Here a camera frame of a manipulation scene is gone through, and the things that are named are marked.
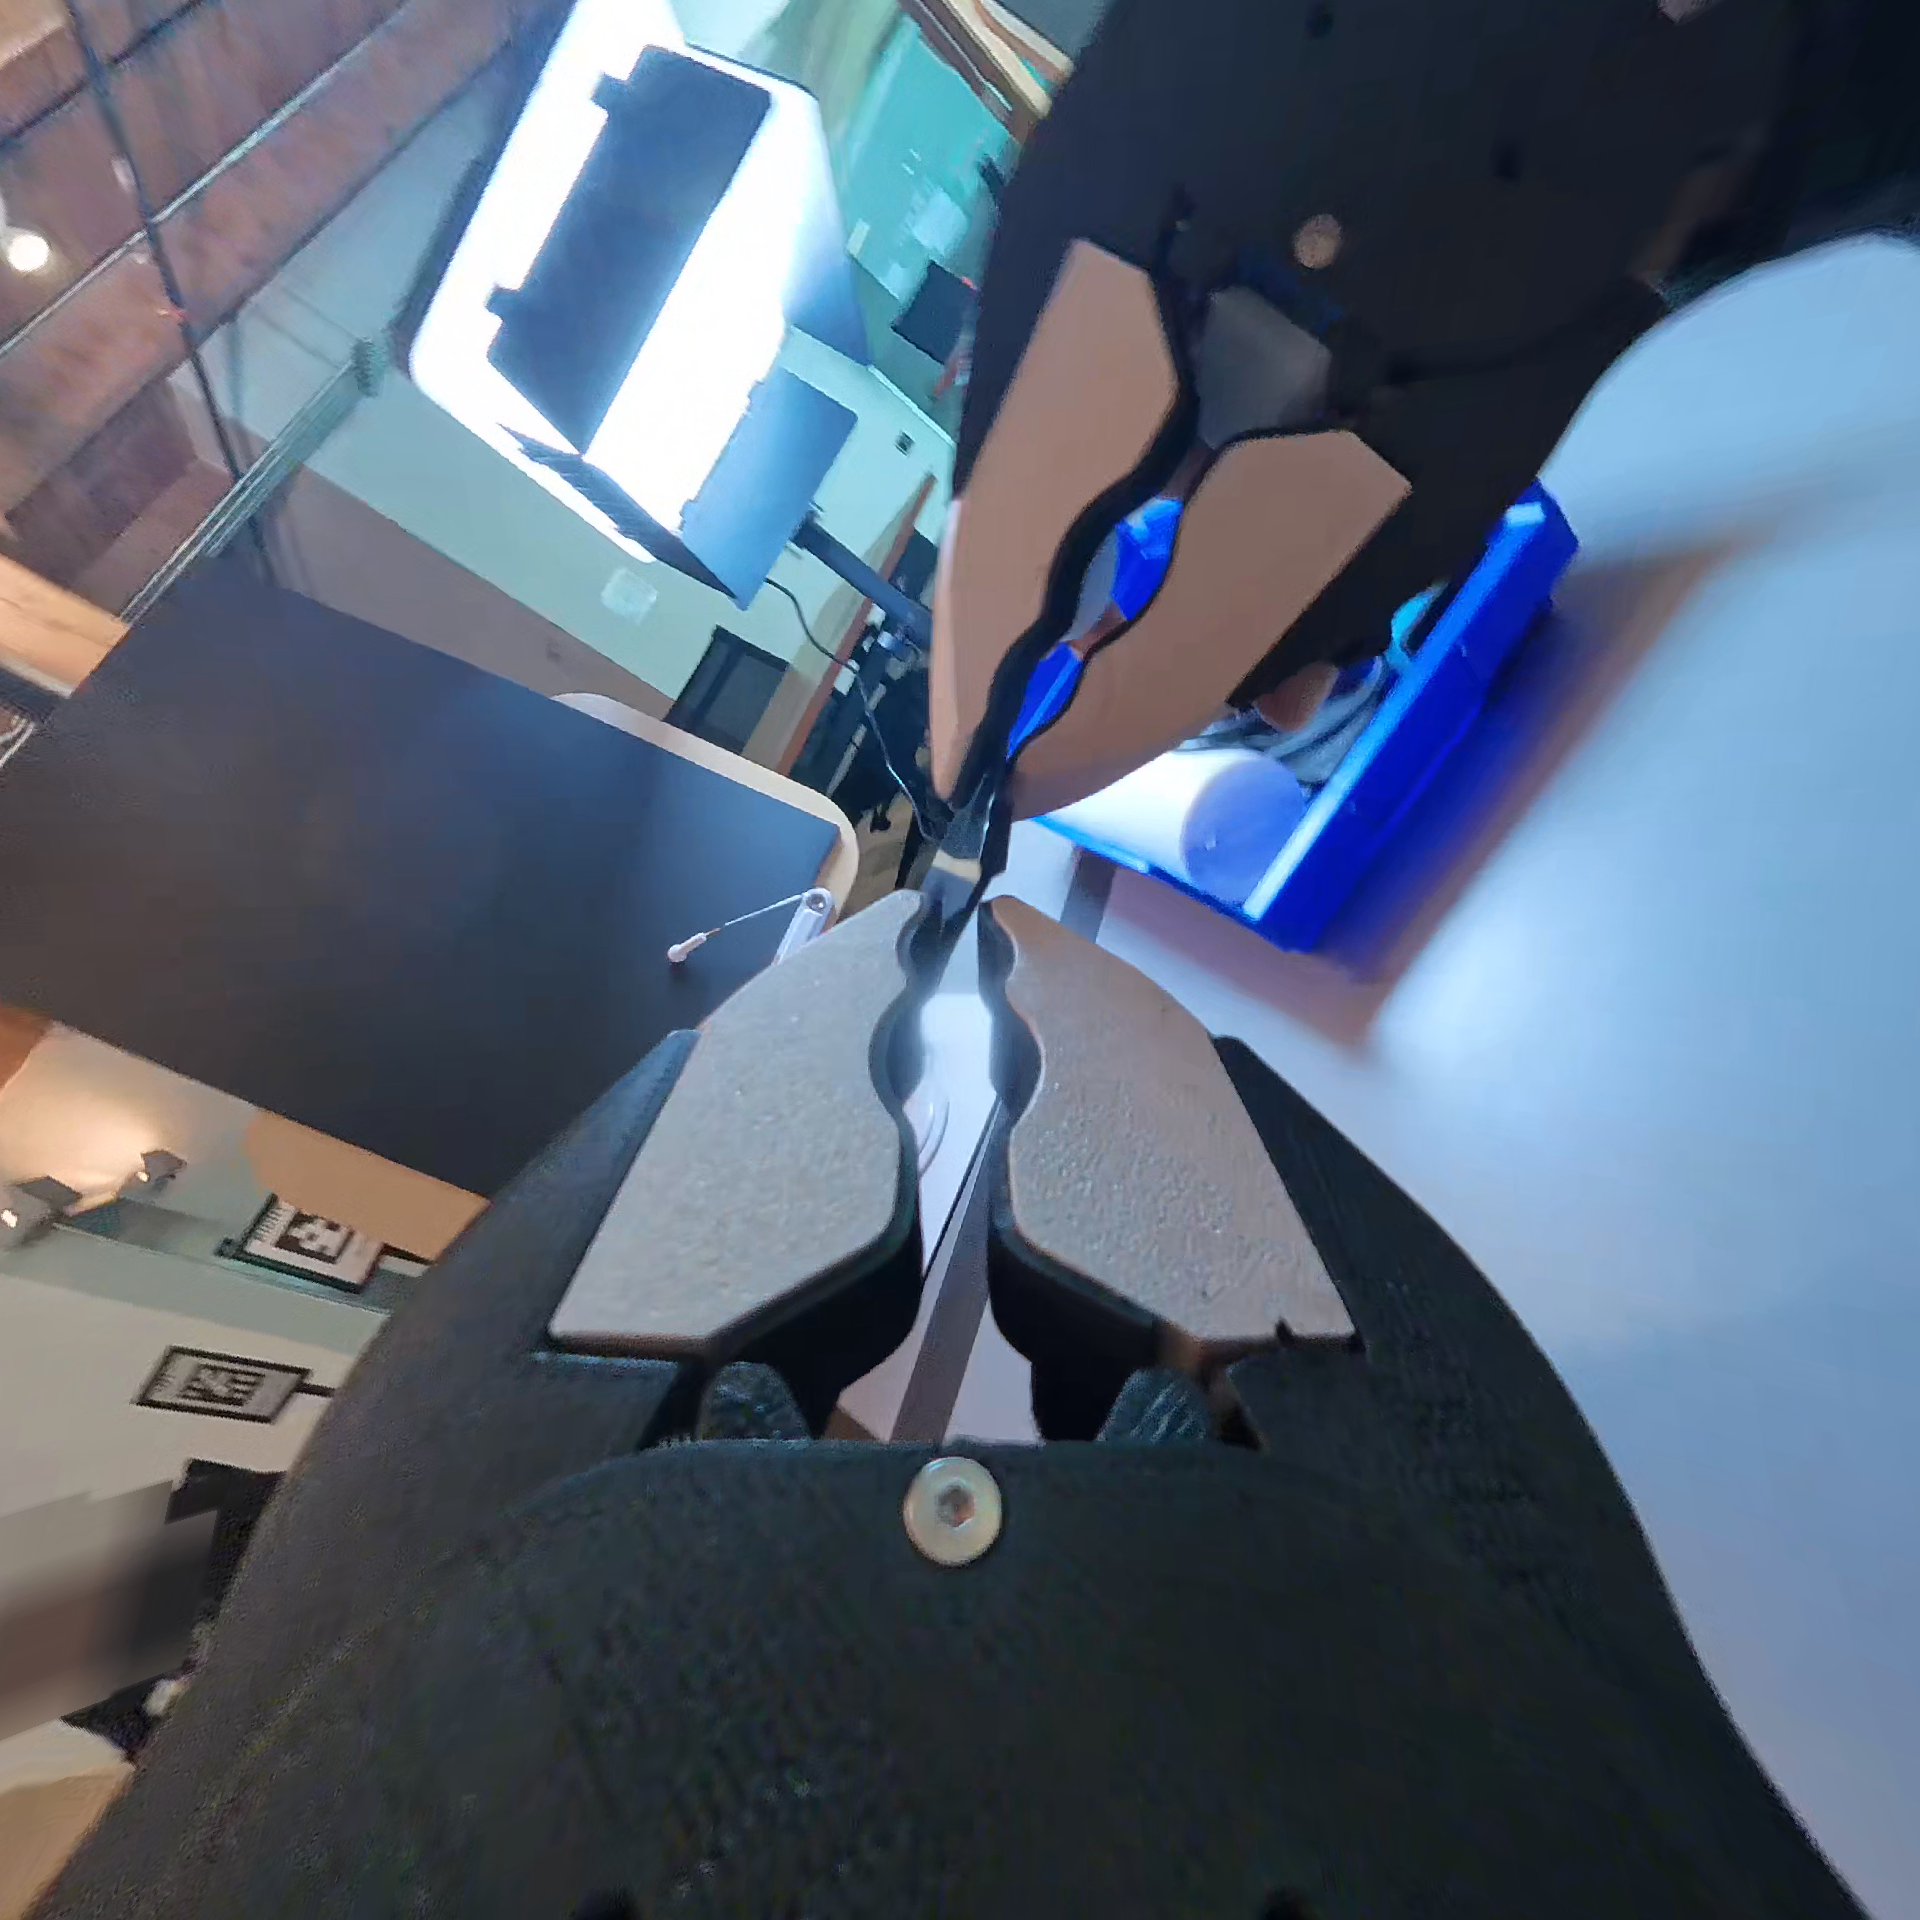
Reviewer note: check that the blue plastic bin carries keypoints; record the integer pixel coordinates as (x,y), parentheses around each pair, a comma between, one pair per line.
(1394,780)

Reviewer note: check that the printed marker sheet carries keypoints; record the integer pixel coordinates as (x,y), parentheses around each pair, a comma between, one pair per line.
(300,1236)

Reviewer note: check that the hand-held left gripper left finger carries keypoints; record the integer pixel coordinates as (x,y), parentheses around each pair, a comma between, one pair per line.
(749,1171)

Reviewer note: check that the studio light panel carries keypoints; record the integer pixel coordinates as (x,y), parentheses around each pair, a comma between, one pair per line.
(675,299)

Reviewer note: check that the framed marker sign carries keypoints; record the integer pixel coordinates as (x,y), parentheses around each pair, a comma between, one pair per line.
(217,1380)

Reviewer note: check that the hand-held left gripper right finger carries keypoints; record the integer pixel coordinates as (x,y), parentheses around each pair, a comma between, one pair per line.
(1155,1171)

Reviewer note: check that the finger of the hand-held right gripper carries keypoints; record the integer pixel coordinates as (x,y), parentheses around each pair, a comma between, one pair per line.
(1276,556)
(1035,420)

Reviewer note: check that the wooden-rimmed black board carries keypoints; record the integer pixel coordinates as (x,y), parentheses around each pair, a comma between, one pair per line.
(376,868)

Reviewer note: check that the white cylindrical bottle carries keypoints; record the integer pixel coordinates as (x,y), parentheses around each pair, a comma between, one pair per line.
(1200,818)

